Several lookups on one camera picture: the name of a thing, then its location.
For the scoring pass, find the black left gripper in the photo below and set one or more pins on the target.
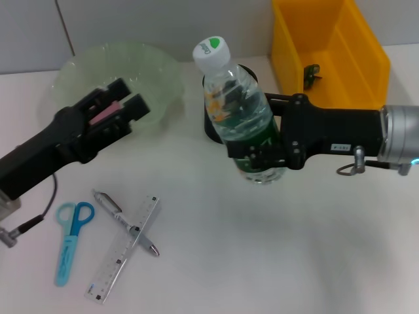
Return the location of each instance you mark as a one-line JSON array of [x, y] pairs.
[[49, 147]]

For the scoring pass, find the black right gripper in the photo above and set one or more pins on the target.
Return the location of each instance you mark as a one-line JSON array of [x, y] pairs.
[[327, 131]]

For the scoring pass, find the pink peach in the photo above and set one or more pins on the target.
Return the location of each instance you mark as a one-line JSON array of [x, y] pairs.
[[104, 114]]

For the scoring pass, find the clear water bottle green label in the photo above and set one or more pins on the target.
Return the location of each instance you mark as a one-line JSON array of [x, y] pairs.
[[239, 108]]

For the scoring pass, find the green plastic wrapper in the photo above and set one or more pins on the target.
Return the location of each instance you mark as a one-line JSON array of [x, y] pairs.
[[311, 75]]

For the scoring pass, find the green glass fruit plate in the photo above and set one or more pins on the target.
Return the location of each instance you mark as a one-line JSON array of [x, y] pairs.
[[147, 72]]

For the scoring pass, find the black mesh pen holder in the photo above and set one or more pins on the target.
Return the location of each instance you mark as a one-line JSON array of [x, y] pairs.
[[209, 127]]

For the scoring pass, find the silver ballpoint pen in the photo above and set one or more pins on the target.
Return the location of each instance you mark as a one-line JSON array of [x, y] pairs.
[[109, 204]]

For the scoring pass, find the blue scissors with sheath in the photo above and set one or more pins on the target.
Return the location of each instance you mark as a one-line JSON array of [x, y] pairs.
[[67, 255]]

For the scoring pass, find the transparent plastic ruler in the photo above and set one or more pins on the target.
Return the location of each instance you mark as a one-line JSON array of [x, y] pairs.
[[111, 268]]

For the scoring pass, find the yellow plastic bin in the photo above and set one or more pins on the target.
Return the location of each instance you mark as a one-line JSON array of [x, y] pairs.
[[343, 72]]

